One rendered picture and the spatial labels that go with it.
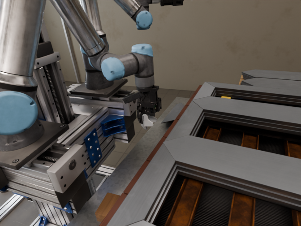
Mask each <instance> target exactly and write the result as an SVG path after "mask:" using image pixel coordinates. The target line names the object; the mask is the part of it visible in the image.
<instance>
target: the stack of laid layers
mask: <svg viewBox="0 0 301 226"><path fill-rule="evenodd" d="M211 96H213V97H216V96H226V97H234V98H241V99H249V100H259V101H266V102H274V103H282V104H292V105H299V106H301V96H291V95H282V94H273V93H265V92H256V91H244V90H235V89H227V88H218V87H215V88H214V90H213V92H212V94H211ZM205 119H207V120H213V121H218V122H225V123H231V124H236V125H241V126H249V127H254V128H259V129H265V130H272V131H277V132H283V133H288V134H293V135H300V136H301V124H296V123H290V122H282V121H276V120H270V119H264V118H258V117H250V116H244V115H238V114H232V113H223V112H217V111H211V110H205V109H204V110H203V111H202V113H201V115H200V117H199V119H198V120H197V122H196V124H195V126H194V128H193V130H192V131H191V133H190V135H191V136H197V134H198V132H199V130H200V128H201V126H202V124H203V122H204V120H205ZM178 174H179V175H183V176H186V177H189V178H193V179H196V180H199V181H202V182H205V183H209V184H212V185H216V186H219V187H222V188H226V189H229V190H232V191H236V192H239V193H242V194H245V195H248V196H252V197H255V198H258V199H262V200H265V201H269V202H272V203H275V204H279V205H282V206H285V207H288V208H291V209H295V210H298V211H301V195H298V194H295V193H291V192H288V191H283V190H280V189H277V188H273V187H269V186H265V185H262V184H259V183H254V182H251V181H247V180H244V179H241V178H236V177H233V176H229V175H226V174H222V173H218V172H215V171H211V170H208V169H204V168H200V167H196V166H193V165H189V164H186V163H182V162H178V161H175V163H174V165H173V167H172V169H171V171H170V173H169V174H168V176H167V178H166V180H165V182H164V184H163V185H162V187H161V189H160V191H159V193H158V195H157V197H156V199H155V200H154V202H153V204H152V206H151V208H150V210H149V212H148V214H147V215H146V217H145V219H144V221H147V222H149V223H152V224H154V223H155V221H156V218H157V216H158V214H159V213H160V210H161V208H162V206H163V204H164V202H165V200H166V198H167V196H168V194H169V192H170V190H171V188H172V186H173V184H174V182H175V179H176V178H177V175H178Z"/></svg>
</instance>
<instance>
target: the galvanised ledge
mask: <svg viewBox="0 0 301 226"><path fill-rule="evenodd" d="M189 99H190V98H183V97H176V98H175V100H174V101H173V102H172V103H171V104H170V105H169V106H168V108H167V109H166V110H165V111H164V112H163V114H162V115H161V116H160V117H159V118H158V120H157V122H155V123H154V125H153V126H152V127H151V128H150V129H149V130H148V131H147V132H146V133H145V135H144V136H143V137H142V138H141V139H140V140H139V142H138V143H137V144H136V145H135V146H134V148H133V149H132V150H131V151H130V152H129V154H128V155H127V156H126V157H125V158H124V159H123V161H122V162H121V163H120V164H119V165H118V166H117V167H116V169H115V170H114V171H113V172H112V173H111V175H110V176H109V177H108V178H107V179H106V180H105V182H104V183H103V184H102V185H101V186H100V188H99V189H98V190H97V191H96V192H95V194H94V195H93V196H92V197H91V198H90V199H89V200H88V201H87V203H86V204H85V205H84V206H83V207H82V209H81V210H80V211H79V213H78V214H77V215H76V216H75V217H74V218H73V219H72V220H71V222H70V223H69V224H68V225H67V226H99V225H100V223H101V222H99V221H97V218H96V215H95V212H96V210H97V209H98V207H99V206H100V204H101V202H102V201H103V199H104V197H105V196H106V194H107V193H112V194H116V195H120V196H121V194H122V193H123V191H124V190H125V189H126V187H127V186H128V184H129V183H130V182H131V180H132V179H133V177H134V176H135V174H136V173H137V172H138V171H139V169H140V168H141V166H142V165H143V163H144V162H145V161H146V160H147V158H148V156H149V155H150V154H151V152H152V151H153V150H154V148H155V147H156V145H157V144H158V142H159V141H160V140H161V139H162V137H163V136H164V134H165V133H166V131H167V130H168V129H169V127H170V126H171V124H172V123H173V122H174V121H171V122H166V123H161V122H162V121H163V120H164V118H165V117H166V116H167V115H168V114H169V113H170V111H171V110H172V109H173V108H174V106H175V105H176V104H179V103H182V104H183V105H184V106H185V105H186V103H187V102H188V101H189Z"/></svg>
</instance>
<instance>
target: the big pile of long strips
mask: <svg viewBox="0 0 301 226"><path fill-rule="evenodd" d="M242 75H243V79H244V80H242V81H241V85H247V86H256V87H269V88H279V89H289V90H298V91H301V72H288V71H274V70H249V71H244V72H242Z"/></svg>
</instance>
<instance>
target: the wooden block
mask: <svg viewBox="0 0 301 226"><path fill-rule="evenodd" d="M119 197H120V195H116V194H112V193H107V194H106V196H105V197H104V199H103V201H102V202H101V204H100V206H99V207H98V209H97V210H96V212H95V215H96V218H97V221H99V222H102V221H103V219H104V218H105V217H106V215H107V214H108V212H109V211H110V210H111V208H112V207H113V205H114V204H115V203H116V201H117V200H118V199H119Z"/></svg>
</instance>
